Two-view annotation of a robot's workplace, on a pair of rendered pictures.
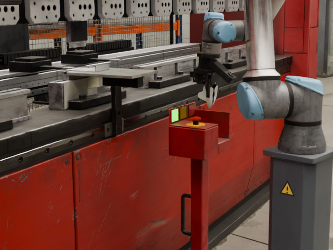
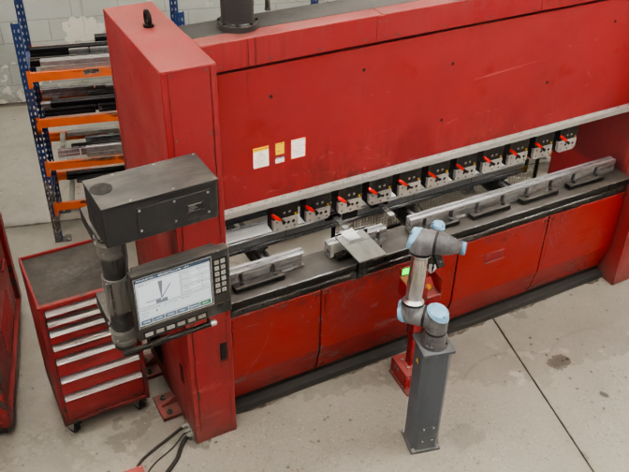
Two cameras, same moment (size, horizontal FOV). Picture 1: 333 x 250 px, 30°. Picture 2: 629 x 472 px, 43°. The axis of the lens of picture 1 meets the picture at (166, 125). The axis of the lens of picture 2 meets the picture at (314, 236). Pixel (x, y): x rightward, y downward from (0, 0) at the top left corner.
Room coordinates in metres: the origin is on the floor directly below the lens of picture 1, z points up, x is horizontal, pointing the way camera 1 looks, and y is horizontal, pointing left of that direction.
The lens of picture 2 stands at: (-1.04, -1.61, 3.66)
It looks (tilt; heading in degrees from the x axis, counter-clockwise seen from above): 35 degrees down; 33
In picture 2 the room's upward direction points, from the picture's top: 1 degrees clockwise
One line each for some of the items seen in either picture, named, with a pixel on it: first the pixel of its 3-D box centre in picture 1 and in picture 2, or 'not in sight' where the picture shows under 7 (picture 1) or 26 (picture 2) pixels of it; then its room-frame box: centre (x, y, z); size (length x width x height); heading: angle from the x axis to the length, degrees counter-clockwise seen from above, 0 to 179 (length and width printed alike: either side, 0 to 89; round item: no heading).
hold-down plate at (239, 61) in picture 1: (237, 63); (538, 195); (3.45, -0.40, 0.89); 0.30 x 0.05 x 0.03; 152
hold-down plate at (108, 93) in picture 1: (98, 98); (358, 250); (2.25, 0.25, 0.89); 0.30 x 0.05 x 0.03; 152
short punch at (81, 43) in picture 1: (77, 33); (348, 213); (2.24, 0.32, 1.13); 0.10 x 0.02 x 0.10; 152
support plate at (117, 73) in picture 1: (113, 72); (360, 245); (2.17, 0.19, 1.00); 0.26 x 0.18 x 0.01; 62
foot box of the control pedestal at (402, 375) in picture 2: not in sight; (412, 372); (2.33, -0.15, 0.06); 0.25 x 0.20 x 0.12; 57
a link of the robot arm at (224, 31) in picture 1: (226, 31); not in sight; (2.28, -0.22, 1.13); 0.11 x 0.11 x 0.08; 14
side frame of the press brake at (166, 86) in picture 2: not in sight; (176, 239); (1.46, 0.93, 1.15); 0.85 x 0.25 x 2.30; 62
